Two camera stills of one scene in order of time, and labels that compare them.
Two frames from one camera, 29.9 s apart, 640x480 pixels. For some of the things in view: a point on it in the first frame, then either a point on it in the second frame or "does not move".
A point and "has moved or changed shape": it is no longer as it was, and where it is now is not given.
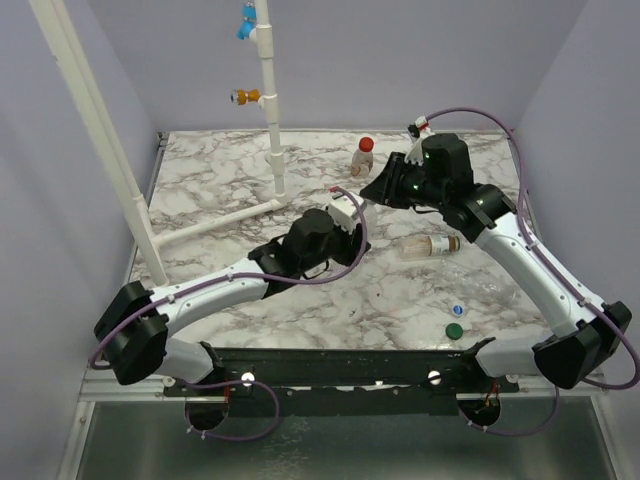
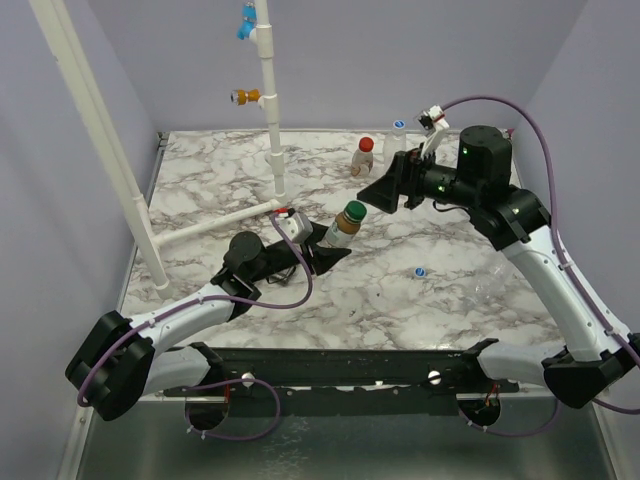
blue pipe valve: (248, 22) does not move
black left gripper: (351, 244) to (323, 258)
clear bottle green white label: (415, 246) has moved or changed shape
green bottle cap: (454, 331) has moved or changed shape
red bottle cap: (366, 144) does not move
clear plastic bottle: (370, 211) to (395, 142)
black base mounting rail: (350, 382) does not move
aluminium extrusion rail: (101, 384) does not move
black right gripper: (382, 181) does not move
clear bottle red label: (362, 159) does not move
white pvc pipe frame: (58, 26) does not move
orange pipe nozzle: (241, 96) does not move
